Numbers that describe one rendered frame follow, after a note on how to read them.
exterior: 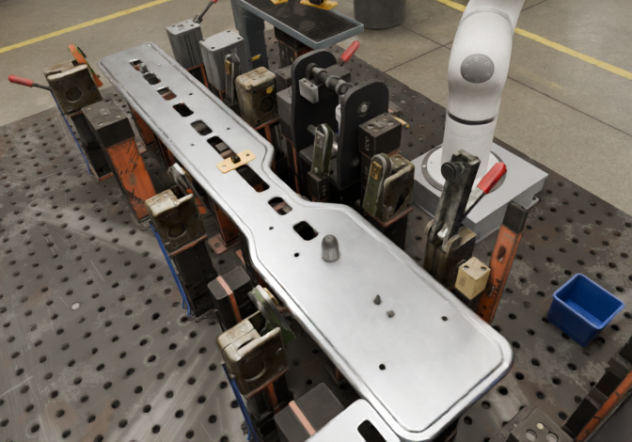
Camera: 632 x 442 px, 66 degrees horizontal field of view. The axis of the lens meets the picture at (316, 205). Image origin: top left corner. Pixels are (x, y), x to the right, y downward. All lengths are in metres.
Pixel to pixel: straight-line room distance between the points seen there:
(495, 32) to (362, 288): 0.58
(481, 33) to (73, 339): 1.11
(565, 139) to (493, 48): 1.94
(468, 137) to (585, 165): 1.63
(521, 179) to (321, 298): 0.73
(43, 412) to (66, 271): 0.38
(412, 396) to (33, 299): 0.99
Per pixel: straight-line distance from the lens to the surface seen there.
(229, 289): 0.87
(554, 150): 2.86
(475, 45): 1.06
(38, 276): 1.47
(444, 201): 0.79
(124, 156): 1.33
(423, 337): 0.79
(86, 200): 1.62
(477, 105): 1.18
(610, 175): 2.81
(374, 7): 3.85
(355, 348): 0.77
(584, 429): 0.90
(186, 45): 1.58
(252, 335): 0.74
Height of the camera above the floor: 1.67
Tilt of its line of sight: 45 degrees down
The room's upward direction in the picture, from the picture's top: 5 degrees counter-clockwise
